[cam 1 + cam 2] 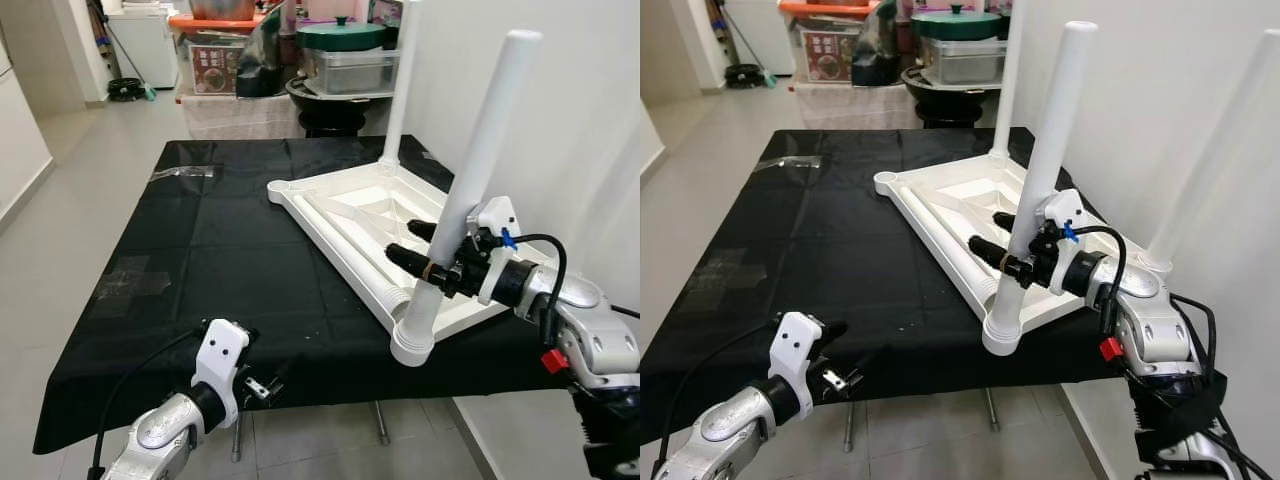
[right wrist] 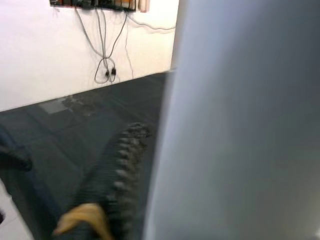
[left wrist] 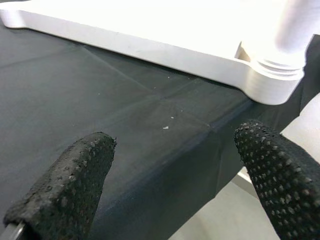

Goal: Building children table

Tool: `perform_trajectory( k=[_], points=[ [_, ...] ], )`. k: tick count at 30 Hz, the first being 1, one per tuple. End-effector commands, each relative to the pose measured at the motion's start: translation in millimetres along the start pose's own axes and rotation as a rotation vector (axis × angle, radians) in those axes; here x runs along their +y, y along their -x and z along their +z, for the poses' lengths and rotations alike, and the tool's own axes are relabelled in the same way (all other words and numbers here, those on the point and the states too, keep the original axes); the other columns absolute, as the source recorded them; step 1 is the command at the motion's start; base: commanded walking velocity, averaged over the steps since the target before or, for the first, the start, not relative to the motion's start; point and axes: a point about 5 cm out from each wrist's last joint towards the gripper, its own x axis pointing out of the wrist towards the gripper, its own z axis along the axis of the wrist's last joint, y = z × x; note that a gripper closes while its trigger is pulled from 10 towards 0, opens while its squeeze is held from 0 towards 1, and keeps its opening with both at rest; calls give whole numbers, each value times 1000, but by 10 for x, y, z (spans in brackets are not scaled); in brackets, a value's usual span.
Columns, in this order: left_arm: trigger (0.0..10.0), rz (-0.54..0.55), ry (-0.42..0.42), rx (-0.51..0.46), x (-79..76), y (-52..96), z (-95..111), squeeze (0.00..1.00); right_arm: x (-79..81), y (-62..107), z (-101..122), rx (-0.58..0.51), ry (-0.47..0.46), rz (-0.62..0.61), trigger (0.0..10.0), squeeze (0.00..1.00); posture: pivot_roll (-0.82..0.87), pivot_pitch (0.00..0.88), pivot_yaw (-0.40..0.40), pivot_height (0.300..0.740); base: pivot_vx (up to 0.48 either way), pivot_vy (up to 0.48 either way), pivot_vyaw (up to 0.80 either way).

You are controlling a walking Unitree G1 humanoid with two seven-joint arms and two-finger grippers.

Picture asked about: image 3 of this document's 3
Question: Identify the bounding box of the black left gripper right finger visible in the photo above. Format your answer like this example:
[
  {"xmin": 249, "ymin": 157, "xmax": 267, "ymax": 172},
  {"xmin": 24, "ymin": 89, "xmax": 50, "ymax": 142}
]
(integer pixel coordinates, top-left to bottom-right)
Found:
[{"xmin": 233, "ymin": 119, "xmax": 320, "ymax": 240}]

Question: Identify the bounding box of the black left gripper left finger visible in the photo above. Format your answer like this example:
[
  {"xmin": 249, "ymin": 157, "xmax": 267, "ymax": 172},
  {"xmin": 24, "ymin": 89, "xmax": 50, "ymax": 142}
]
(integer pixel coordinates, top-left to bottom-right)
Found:
[{"xmin": 3, "ymin": 131, "xmax": 118, "ymax": 240}]

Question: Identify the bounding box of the white plastic table leg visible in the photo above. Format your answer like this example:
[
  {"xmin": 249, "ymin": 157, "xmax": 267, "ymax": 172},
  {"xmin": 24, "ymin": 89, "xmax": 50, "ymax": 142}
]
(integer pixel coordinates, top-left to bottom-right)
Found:
[{"xmin": 256, "ymin": 0, "xmax": 320, "ymax": 76}]

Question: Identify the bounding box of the white plastic children table top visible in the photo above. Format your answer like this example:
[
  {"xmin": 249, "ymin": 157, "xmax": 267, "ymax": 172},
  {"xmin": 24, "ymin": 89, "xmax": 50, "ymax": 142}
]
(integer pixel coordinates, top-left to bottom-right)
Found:
[{"xmin": 0, "ymin": 0, "xmax": 306, "ymax": 105}]

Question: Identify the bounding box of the black plastic table cover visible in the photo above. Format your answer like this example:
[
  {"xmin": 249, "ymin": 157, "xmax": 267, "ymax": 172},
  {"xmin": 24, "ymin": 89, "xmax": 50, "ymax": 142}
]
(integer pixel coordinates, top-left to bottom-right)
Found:
[{"xmin": 0, "ymin": 23, "xmax": 320, "ymax": 240}]

